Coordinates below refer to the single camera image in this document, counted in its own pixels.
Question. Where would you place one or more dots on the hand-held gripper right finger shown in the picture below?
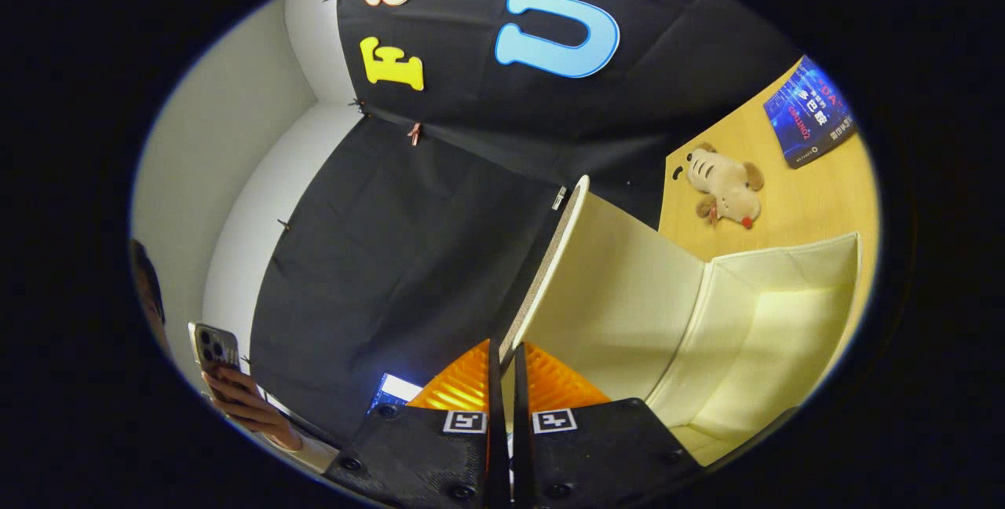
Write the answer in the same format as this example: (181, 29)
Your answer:
(524, 454)

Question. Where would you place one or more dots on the laptop computer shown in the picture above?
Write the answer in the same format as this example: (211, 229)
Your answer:
(396, 389)

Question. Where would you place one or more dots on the red clip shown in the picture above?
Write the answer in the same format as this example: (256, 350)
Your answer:
(414, 133)

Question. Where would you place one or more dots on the beige fabric storage box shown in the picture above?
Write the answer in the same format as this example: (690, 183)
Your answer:
(628, 297)

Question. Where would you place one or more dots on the smartphone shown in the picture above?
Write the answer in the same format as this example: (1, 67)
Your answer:
(216, 348)

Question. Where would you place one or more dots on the blue cover book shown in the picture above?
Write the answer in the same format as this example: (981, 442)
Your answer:
(809, 112)

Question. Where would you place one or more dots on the silver clip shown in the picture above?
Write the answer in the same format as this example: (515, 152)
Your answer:
(559, 197)

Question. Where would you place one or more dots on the tan plush dog toy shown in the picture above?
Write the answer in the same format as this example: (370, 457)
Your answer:
(726, 187)

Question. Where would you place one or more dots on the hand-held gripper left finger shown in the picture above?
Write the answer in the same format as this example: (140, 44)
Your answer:
(498, 454)

